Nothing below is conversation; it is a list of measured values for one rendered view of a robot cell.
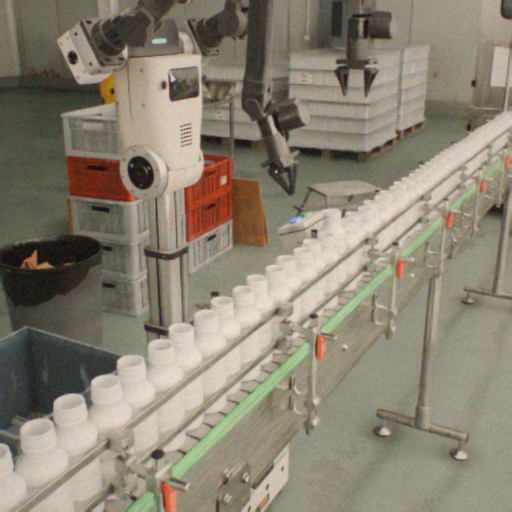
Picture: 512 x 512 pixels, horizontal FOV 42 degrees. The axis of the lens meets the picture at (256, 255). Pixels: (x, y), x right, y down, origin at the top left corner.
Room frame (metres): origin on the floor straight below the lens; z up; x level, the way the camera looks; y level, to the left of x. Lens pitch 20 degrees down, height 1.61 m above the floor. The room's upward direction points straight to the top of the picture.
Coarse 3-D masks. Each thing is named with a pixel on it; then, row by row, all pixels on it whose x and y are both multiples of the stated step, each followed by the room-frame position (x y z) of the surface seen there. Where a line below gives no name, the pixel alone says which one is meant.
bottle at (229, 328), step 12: (216, 300) 1.02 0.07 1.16; (228, 300) 1.02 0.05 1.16; (216, 312) 0.99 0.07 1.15; (228, 312) 1.00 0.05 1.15; (228, 324) 0.99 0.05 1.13; (228, 336) 0.98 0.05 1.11; (240, 348) 1.01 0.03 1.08; (228, 360) 0.98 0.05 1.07; (240, 360) 1.01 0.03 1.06; (228, 372) 0.98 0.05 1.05; (240, 372) 1.00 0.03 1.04; (240, 384) 1.00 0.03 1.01
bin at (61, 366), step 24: (24, 336) 1.35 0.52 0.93; (48, 336) 1.32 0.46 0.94; (0, 360) 1.29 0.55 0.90; (24, 360) 1.34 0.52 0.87; (48, 360) 1.33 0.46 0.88; (72, 360) 1.29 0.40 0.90; (96, 360) 1.26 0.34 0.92; (0, 384) 1.28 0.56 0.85; (24, 384) 1.33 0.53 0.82; (48, 384) 1.33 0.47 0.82; (72, 384) 1.29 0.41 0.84; (0, 408) 1.27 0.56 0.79; (24, 408) 1.33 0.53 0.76; (48, 408) 1.34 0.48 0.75; (0, 432) 0.96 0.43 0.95
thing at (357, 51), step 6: (348, 42) 1.89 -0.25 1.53; (354, 42) 1.87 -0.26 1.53; (360, 42) 1.87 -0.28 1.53; (366, 42) 1.88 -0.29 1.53; (348, 48) 1.88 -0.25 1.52; (354, 48) 1.87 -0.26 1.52; (360, 48) 1.87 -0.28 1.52; (366, 48) 1.88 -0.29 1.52; (348, 54) 1.88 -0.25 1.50; (354, 54) 1.87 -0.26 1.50; (360, 54) 1.87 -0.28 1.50; (366, 54) 1.88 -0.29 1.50; (336, 60) 1.89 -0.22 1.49; (342, 60) 1.88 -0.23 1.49; (348, 60) 1.87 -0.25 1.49; (354, 60) 1.87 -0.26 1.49; (360, 60) 1.86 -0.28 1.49; (366, 60) 1.85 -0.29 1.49; (372, 60) 1.86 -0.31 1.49; (378, 60) 1.89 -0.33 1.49
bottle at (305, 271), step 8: (296, 248) 1.27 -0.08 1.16; (304, 248) 1.28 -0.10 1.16; (296, 256) 1.25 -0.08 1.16; (304, 256) 1.24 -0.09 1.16; (296, 264) 1.25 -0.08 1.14; (304, 264) 1.24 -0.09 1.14; (296, 272) 1.24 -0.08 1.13; (304, 272) 1.24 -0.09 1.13; (312, 272) 1.25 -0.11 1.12; (304, 280) 1.23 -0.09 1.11; (312, 288) 1.24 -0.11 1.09; (304, 296) 1.23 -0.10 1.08; (312, 296) 1.24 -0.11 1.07; (304, 304) 1.23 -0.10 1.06; (312, 304) 1.24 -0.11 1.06; (304, 312) 1.23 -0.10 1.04
